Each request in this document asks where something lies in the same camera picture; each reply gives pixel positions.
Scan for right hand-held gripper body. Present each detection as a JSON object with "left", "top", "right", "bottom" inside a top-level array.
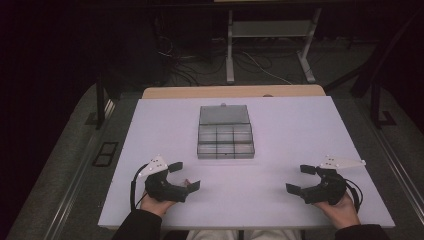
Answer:
[{"left": 299, "top": 154, "right": 367, "bottom": 206}]

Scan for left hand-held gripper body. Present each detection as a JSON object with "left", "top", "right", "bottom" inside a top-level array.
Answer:
[{"left": 138, "top": 154, "right": 188, "bottom": 203}]

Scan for person's left hand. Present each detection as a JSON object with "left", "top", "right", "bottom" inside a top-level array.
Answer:
[{"left": 139, "top": 179, "right": 193, "bottom": 218}]

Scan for person's right hand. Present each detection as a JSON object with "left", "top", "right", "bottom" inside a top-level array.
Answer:
[{"left": 314, "top": 192, "right": 361, "bottom": 230}]

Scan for clear plastic compartment box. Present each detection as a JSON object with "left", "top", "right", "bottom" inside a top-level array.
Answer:
[{"left": 196, "top": 103, "right": 256, "bottom": 160}]

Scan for black metal stand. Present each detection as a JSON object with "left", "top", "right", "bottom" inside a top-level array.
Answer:
[
  {"left": 369, "top": 79, "right": 398, "bottom": 130},
  {"left": 95, "top": 74, "right": 116, "bottom": 131}
]

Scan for wooden table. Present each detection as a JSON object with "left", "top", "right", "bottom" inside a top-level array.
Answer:
[{"left": 141, "top": 84, "right": 327, "bottom": 100}]

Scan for white metal stand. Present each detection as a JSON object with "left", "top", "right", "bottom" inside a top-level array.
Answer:
[{"left": 225, "top": 7, "right": 323, "bottom": 85}]

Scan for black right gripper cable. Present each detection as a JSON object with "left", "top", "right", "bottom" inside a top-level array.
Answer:
[{"left": 344, "top": 179, "right": 365, "bottom": 214}]

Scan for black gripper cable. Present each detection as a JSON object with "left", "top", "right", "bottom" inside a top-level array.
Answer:
[
  {"left": 344, "top": 179, "right": 365, "bottom": 214},
  {"left": 129, "top": 163, "right": 150, "bottom": 212}
]

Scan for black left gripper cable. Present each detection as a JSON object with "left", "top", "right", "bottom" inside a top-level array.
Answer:
[{"left": 129, "top": 163, "right": 150, "bottom": 212}]

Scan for black floor socket frame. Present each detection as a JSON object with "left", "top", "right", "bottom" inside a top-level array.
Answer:
[{"left": 92, "top": 141, "right": 120, "bottom": 168}]

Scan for metal floor rail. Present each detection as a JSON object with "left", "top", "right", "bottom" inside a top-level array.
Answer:
[
  {"left": 42, "top": 99, "right": 117, "bottom": 240},
  {"left": 361, "top": 109, "right": 424, "bottom": 216}
]

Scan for black floor cables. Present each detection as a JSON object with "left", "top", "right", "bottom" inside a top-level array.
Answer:
[{"left": 155, "top": 33, "right": 228, "bottom": 88}]

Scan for white floor cable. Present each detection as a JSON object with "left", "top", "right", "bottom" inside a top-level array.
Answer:
[{"left": 239, "top": 50, "right": 295, "bottom": 86}]

